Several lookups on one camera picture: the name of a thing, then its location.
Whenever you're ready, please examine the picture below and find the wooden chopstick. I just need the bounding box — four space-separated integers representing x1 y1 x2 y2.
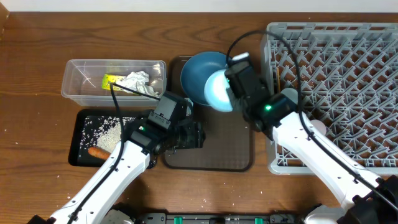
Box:
276 67 281 93

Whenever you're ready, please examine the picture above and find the light blue bowl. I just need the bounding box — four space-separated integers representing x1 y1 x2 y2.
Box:
204 69 233 113

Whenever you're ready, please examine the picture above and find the pink cup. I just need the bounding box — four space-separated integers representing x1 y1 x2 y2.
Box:
310 119 326 136

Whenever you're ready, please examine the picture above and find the dark blue plate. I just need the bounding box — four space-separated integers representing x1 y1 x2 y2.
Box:
180 51 226 106

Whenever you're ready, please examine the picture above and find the white tissue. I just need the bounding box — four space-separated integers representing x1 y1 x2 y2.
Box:
116 71 159 96

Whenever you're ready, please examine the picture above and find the white rice pile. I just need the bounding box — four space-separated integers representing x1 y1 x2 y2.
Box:
79 116 121 153

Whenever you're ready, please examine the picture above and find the orange carrot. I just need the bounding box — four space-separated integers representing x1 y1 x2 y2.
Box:
88 147 110 160

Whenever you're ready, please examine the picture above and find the foil snack wrapper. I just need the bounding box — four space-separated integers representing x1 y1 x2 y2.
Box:
101 74 125 90

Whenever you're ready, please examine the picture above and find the light blue cup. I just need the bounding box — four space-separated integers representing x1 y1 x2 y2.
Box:
281 88 299 105

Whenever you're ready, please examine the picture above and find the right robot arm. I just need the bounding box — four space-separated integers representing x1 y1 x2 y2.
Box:
226 85 397 223

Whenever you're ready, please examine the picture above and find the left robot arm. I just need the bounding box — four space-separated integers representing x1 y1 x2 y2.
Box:
28 118 205 224

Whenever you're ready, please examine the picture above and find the grey dishwasher rack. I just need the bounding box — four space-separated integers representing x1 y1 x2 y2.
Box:
260 21 398 175

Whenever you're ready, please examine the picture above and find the brown serving tray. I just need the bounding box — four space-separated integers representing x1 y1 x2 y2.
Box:
162 56 254 172

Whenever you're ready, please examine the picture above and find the black tray bin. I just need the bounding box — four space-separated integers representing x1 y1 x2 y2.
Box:
68 108 158 169

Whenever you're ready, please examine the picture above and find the clear plastic bin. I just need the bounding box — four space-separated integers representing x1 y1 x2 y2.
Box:
62 59 167 107

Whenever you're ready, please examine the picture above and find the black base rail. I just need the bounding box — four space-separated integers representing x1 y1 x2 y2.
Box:
99 203 312 224

